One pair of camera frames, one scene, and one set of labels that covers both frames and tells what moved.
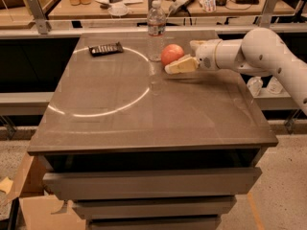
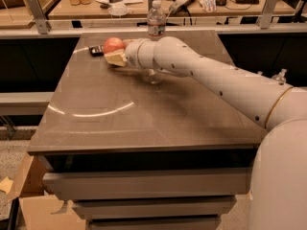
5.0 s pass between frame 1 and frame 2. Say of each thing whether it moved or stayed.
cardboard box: stayed
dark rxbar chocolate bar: stayed
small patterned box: stayed
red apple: moved
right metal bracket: stayed
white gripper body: moved
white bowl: stayed
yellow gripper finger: moved
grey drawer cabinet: stayed
